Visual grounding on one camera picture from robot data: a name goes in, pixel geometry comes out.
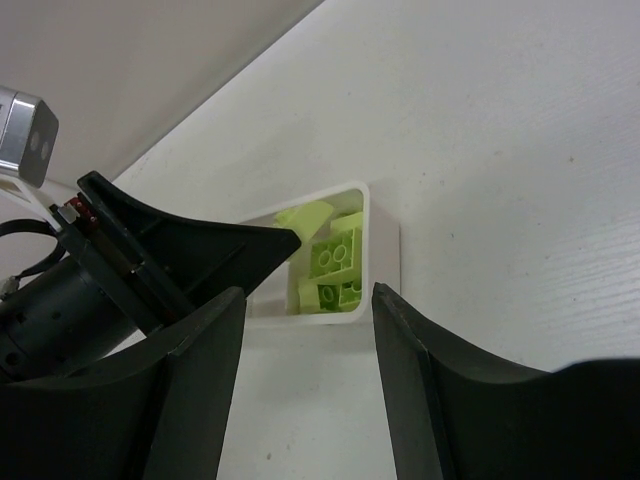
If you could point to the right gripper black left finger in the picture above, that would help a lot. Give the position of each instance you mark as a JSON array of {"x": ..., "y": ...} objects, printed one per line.
[{"x": 155, "y": 410}]

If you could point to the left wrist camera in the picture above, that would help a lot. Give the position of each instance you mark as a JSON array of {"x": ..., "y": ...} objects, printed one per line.
[{"x": 28, "y": 133}]

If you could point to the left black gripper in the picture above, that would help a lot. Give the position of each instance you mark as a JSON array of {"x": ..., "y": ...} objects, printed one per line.
[{"x": 116, "y": 261}]

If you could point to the large lime lego block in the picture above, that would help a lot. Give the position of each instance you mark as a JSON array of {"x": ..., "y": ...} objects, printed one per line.
[{"x": 338, "y": 259}]

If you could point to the small lime lego piece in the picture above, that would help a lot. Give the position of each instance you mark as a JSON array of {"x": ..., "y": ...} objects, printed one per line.
[{"x": 305, "y": 220}]

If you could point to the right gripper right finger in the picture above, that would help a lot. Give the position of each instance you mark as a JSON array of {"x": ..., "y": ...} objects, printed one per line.
[{"x": 456, "y": 411}]

